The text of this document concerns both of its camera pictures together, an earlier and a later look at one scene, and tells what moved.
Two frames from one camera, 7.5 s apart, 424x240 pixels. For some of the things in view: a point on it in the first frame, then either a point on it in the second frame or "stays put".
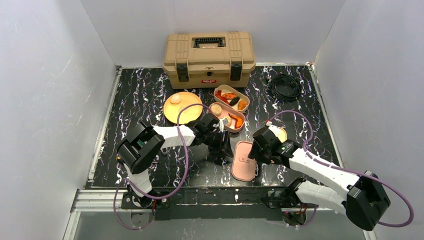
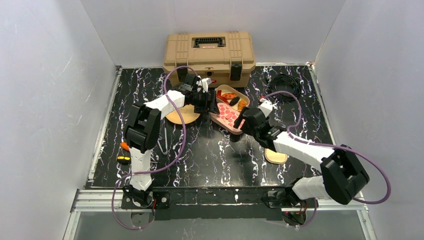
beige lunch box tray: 228,96 stays put
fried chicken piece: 242,105 stays put
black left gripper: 219,145 -> 205,102
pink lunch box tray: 233,121 stays put
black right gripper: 255,154 -> 245,120
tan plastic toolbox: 204,60 stays put
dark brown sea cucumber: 234,101 stays put
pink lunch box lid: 243,167 -> 227,117
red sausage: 219,95 stays put
